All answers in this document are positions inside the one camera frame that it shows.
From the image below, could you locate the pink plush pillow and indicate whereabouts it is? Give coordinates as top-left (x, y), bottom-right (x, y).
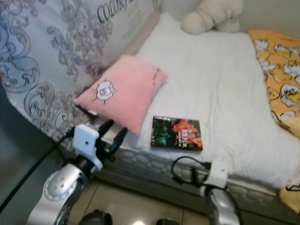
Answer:
top-left (74, 55), bottom-right (168, 136)

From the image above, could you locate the dark grey left robot leg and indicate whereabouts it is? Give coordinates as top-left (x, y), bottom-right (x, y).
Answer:
top-left (81, 210), bottom-right (114, 225)

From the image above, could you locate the white bed mattress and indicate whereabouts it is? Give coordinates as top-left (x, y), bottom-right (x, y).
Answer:
top-left (98, 13), bottom-right (300, 221)

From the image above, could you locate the yellow duck print blanket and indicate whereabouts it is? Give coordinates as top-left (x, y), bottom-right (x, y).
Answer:
top-left (247, 29), bottom-right (300, 203)

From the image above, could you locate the beige plush toy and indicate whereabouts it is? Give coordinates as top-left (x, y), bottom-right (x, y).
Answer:
top-left (180, 0), bottom-right (244, 34)

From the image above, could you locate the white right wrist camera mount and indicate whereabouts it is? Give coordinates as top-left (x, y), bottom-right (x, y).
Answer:
top-left (204, 159), bottom-right (229, 190)

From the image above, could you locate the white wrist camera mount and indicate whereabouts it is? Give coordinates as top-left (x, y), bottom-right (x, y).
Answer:
top-left (74, 124), bottom-right (103, 172)
top-left (204, 159), bottom-right (229, 190)

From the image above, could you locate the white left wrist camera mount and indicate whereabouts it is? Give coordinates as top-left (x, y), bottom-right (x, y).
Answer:
top-left (74, 124), bottom-right (103, 172)

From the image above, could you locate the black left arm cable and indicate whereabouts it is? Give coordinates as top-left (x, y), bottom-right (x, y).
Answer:
top-left (0, 129), bottom-right (78, 214)

